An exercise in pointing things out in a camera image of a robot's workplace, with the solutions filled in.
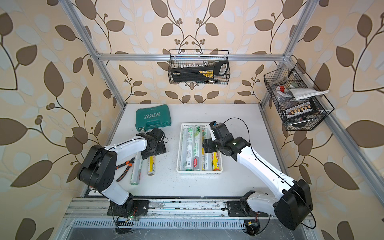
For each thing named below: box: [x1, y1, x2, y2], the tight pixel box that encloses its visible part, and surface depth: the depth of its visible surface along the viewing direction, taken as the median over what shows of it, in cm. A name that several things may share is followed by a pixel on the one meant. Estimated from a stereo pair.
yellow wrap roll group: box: [201, 129, 205, 171], surface depth 89 cm
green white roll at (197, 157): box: [193, 125, 202, 172], surface depth 89 cm
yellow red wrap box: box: [212, 152, 220, 172], surface depth 88 cm
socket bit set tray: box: [282, 100, 317, 120], surface depth 69 cm
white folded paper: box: [286, 88, 330, 100], surface depth 63 cm
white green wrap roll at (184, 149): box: [182, 128, 187, 171], surface depth 93 cm
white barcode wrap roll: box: [130, 151, 143, 186], surface depth 86 cm
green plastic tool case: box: [135, 104, 172, 132], surface depth 109 cm
